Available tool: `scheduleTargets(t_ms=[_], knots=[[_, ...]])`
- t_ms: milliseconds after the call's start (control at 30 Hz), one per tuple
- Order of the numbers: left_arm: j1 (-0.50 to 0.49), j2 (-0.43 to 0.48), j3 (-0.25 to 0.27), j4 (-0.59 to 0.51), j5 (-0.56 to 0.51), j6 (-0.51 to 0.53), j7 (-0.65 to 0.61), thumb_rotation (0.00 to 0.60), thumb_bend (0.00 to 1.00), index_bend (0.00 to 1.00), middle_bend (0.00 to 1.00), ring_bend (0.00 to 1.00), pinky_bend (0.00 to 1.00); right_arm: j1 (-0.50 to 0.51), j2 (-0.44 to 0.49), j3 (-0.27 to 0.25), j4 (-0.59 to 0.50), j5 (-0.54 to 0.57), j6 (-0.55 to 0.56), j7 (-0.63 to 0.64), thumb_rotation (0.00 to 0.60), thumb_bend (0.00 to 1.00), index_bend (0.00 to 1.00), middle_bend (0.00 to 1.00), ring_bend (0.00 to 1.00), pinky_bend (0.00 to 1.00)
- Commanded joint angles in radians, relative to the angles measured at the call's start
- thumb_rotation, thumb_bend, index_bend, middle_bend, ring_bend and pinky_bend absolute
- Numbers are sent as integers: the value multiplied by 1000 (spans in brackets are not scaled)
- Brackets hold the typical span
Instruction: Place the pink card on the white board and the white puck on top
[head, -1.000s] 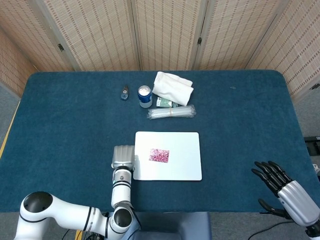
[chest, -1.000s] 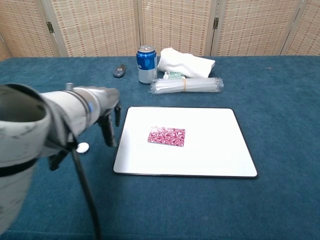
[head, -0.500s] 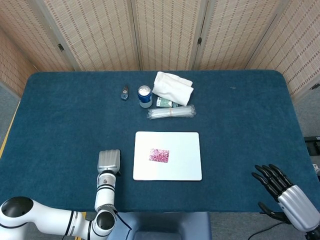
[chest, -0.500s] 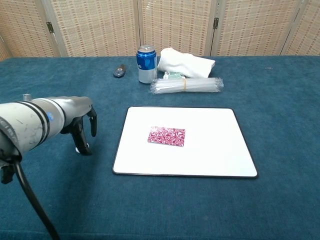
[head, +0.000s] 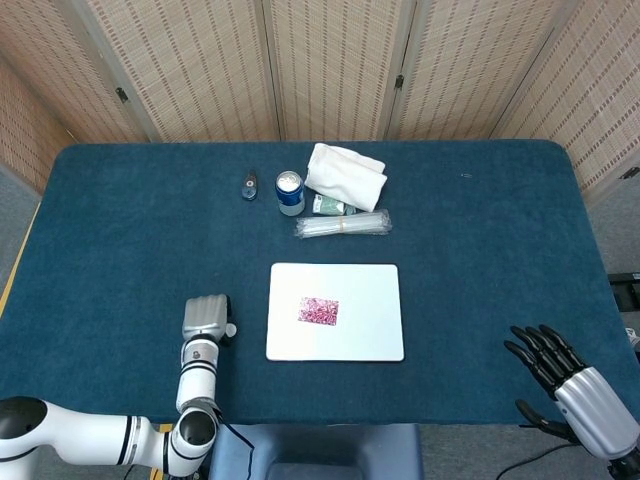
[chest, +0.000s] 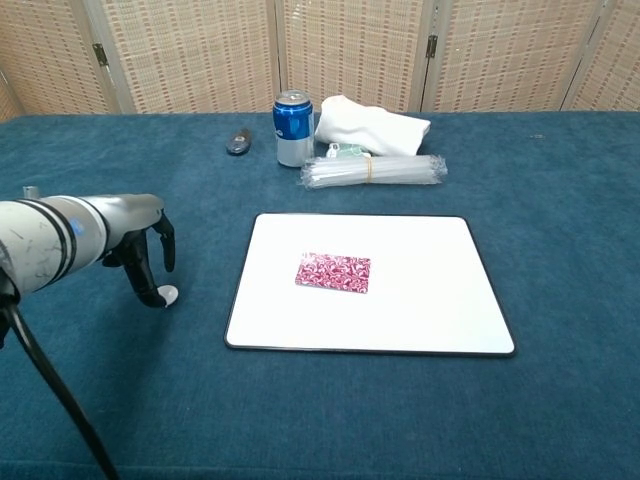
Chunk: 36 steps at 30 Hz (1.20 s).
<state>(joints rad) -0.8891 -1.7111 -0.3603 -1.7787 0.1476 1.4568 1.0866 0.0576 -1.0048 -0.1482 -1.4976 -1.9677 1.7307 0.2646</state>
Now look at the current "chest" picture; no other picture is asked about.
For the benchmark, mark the blue silver drink can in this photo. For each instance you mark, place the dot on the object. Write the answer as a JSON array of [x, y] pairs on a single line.
[[293, 130]]

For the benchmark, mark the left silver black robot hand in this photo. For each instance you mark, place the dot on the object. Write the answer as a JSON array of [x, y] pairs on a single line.
[[135, 212]]

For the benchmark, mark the bundle of clear straws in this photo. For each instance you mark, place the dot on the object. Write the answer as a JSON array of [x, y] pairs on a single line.
[[400, 170]]

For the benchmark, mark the dark screen hinge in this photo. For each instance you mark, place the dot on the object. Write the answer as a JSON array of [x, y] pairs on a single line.
[[432, 46], [100, 54]]

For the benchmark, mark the dark blue tablecloth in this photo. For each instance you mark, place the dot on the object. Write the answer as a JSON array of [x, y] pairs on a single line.
[[450, 400]]

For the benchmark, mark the green white small packet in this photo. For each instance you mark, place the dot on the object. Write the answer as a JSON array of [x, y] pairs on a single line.
[[350, 150]]

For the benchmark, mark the small white round disc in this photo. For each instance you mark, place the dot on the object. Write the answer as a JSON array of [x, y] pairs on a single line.
[[171, 294]]

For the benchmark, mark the woven folding screen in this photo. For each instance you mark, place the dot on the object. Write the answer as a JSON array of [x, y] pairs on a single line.
[[350, 50]]

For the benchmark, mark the pink patterned card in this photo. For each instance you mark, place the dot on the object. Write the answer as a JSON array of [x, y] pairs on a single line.
[[332, 272]]

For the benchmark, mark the small black oval device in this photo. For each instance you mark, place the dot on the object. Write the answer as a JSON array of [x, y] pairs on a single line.
[[238, 142]]

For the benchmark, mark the white rectangular board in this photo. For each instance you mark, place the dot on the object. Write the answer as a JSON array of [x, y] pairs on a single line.
[[425, 310]]

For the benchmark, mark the folded white towel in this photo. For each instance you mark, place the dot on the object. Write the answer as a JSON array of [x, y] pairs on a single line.
[[365, 125]]

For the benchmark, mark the yellow rubber band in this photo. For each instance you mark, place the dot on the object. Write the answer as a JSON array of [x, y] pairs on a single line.
[[369, 170]]

